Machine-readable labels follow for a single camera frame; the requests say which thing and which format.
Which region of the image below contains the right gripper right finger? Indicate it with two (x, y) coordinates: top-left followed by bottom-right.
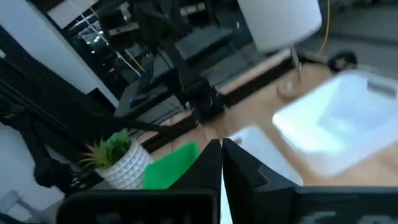
(222, 138), (301, 224)

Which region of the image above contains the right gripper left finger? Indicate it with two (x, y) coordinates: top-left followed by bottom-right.
(169, 138), (223, 224)

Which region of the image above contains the green plastic basket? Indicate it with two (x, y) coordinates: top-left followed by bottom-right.
(142, 149), (200, 190)
(155, 141), (200, 166)

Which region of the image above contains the white plastic bin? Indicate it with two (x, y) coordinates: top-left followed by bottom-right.
(228, 125), (304, 187)
(272, 70), (398, 179)

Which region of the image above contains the green plant in white pot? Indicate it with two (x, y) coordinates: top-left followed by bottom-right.
(77, 128), (155, 190)

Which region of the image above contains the dark grey desk panel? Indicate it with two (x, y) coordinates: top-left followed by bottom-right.
(172, 26), (234, 62)

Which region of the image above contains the white lamp with wooden base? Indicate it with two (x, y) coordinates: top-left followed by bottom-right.
(238, 0), (331, 102)

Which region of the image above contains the black aluminium table frame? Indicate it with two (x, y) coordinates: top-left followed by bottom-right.
(136, 51), (358, 150)

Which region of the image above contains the yellow cable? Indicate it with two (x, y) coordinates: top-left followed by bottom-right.
(317, 0), (331, 57)

